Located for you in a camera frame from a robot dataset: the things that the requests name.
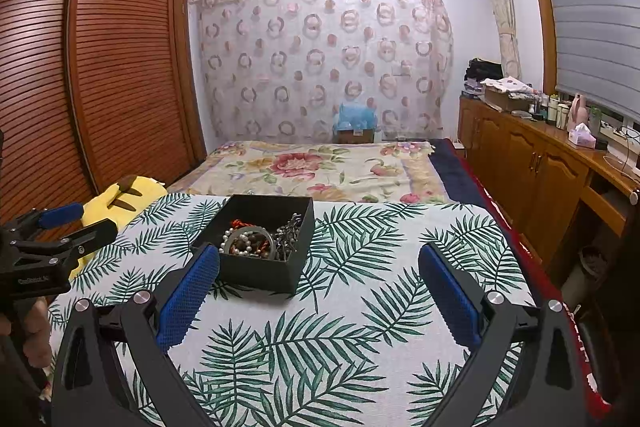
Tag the beige side curtain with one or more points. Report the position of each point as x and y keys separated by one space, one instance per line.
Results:
x=502 y=7

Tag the pink tissue box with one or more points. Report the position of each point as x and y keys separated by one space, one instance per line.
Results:
x=582 y=137

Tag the purple flower hair comb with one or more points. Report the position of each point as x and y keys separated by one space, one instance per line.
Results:
x=289 y=232

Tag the small cardboard box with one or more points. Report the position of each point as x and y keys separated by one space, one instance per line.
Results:
x=356 y=137

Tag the red blanket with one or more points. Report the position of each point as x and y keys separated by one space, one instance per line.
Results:
x=530 y=257

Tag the blue plastic bag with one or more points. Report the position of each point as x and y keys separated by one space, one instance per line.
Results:
x=355 y=117

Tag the stack of folded clothes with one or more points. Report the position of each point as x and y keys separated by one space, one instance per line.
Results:
x=482 y=74

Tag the row of cosmetic bottles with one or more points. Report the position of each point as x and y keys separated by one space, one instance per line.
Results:
x=552 y=109

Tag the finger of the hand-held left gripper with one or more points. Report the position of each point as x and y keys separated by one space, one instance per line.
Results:
x=90 y=239
x=60 y=215

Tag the yellow plush toy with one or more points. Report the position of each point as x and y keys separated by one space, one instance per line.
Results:
x=132 y=199

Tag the wooden cabinet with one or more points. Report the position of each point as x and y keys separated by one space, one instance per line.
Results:
x=525 y=157

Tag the brown slatted wardrobe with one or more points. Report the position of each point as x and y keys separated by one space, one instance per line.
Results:
x=100 y=57

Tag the circle pattern curtain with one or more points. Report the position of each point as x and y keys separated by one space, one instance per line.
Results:
x=310 y=57

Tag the cardboard box with floral cloth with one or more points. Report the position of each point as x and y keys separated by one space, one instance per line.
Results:
x=505 y=94

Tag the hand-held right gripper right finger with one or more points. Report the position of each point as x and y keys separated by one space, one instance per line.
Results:
x=450 y=292

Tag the palm leaf tablecloth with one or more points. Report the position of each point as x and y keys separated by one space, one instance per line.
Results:
x=350 y=307

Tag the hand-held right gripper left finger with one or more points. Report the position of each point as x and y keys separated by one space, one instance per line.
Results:
x=190 y=292

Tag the dark blue blanket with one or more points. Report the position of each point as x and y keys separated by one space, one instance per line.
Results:
x=452 y=172

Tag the pale green jade bangle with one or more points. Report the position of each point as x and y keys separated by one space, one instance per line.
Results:
x=231 y=249

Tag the person's left hand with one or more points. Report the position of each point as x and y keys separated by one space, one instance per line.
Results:
x=37 y=337

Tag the black jewelry box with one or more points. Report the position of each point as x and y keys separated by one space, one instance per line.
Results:
x=255 y=274

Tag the grey window blind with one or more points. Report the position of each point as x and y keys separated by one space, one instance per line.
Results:
x=595 y=17

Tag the wooden window frame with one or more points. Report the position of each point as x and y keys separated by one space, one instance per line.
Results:
x=540 y=7

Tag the floral blanket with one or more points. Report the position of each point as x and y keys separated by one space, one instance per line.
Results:
x=300 y=167

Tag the pink vase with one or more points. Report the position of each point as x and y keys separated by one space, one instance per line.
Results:
x=579 y=112

